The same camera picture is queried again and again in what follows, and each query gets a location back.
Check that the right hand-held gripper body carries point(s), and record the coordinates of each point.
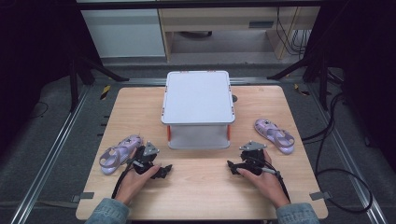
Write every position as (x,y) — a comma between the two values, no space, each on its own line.
(251,157)

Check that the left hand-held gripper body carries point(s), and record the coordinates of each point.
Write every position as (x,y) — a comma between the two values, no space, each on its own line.
(144,161)

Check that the purple sandal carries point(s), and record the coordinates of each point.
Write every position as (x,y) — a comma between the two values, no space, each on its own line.
(275,135)
(116,154)

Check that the white shoe box orange hinges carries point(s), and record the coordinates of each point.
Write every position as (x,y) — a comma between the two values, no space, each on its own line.
(197,98)

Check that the person's left hand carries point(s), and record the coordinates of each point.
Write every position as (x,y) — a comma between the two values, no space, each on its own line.
(134,185)

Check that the person's right hand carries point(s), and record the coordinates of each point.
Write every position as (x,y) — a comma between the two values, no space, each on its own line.
(267,185)

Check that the dark round table grommet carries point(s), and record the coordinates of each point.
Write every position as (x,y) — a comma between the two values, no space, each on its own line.
(234,98)

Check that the grey tape piece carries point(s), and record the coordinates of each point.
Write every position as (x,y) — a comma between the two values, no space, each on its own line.
(84,196)
(320,195)

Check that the yellow black floor tape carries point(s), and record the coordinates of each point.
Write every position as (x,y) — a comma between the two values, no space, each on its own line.
(300,89)
(105,92)

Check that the black metal stand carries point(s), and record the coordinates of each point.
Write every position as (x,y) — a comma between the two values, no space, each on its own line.
(74,84)
(323,81)

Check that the white cabinet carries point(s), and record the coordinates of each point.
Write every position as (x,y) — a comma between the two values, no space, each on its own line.
(124,32)

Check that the light wooden desk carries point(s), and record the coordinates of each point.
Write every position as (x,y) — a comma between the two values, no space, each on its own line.
(218,19)

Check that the aluminium floor rail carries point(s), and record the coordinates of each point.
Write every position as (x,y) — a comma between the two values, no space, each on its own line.
(46,161)
(348,161)

